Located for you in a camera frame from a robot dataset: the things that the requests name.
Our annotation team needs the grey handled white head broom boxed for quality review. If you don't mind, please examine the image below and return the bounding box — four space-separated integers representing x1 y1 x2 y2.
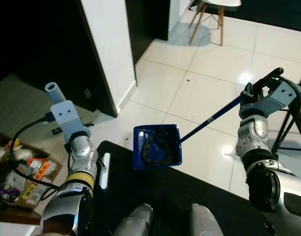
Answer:
44 82 112 190

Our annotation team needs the blue long handled dustpan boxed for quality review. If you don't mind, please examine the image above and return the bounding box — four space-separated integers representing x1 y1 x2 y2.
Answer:
133 93 247 171

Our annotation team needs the dark floor rug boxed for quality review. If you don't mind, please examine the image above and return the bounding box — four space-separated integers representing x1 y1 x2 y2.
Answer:
189 0 301 33

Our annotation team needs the black floor mat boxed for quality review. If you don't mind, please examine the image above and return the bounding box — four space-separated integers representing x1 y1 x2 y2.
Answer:
93 140 289 236

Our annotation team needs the black folding chair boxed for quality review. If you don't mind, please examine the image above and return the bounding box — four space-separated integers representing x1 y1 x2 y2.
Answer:
270 66 301 154

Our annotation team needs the cardboard box with packets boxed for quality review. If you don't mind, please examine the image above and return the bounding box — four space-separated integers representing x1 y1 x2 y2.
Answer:
0 130 63 210

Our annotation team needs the white chair with wooden legs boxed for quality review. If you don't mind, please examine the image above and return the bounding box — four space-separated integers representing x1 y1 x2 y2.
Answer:
188 0 242 47

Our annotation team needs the grey left robot leg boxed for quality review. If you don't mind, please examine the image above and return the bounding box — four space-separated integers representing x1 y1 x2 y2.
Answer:
113 204 154 236

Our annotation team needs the grey robot leg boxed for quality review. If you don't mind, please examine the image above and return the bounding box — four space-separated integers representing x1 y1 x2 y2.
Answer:
189 204 225 236
113 204 154 236

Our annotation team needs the grey right robot leg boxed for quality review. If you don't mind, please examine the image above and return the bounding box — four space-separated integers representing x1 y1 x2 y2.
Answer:
189 204 225 236

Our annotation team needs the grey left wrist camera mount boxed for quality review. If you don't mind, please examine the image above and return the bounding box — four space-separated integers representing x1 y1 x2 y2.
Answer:
49 100 90 144

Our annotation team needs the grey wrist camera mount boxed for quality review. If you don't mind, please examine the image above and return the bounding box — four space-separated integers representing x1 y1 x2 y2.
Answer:
239 78 299 119
49 100 90 144

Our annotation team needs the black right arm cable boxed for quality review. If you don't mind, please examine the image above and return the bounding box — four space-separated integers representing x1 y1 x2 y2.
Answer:
252 67 301 144

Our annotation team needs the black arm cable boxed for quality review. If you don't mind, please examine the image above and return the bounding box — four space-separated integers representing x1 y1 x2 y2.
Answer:
252 67 301 144
9 112 68 190

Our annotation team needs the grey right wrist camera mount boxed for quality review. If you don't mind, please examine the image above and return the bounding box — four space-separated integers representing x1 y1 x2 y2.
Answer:
239 78 299 119

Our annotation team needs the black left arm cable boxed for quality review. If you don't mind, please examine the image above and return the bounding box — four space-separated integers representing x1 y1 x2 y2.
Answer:
9 112 68 190

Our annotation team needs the black coiled cord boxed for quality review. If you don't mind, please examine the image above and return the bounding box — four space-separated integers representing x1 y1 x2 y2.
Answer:
141 127 180 166

